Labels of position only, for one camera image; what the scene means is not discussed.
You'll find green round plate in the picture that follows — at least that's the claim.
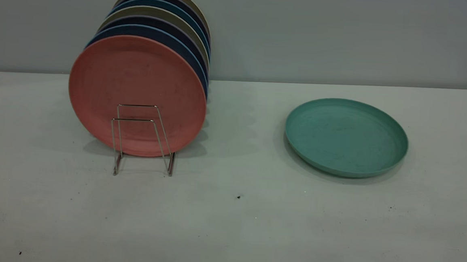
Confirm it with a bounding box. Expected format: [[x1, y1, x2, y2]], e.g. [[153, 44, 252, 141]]
[[282, 95, 412, 182]]

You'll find pink round plate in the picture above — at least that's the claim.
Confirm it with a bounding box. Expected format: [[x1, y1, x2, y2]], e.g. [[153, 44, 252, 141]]
[[64, 32, 211, 161]]

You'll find teal blue round plate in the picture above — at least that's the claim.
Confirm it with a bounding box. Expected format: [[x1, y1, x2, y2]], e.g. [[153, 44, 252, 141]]
[[108, 0, 214, 59]]

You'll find metal wire plate rack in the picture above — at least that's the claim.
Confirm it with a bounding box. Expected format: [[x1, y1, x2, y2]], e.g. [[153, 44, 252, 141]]
[[108, 103, 178, 180]]

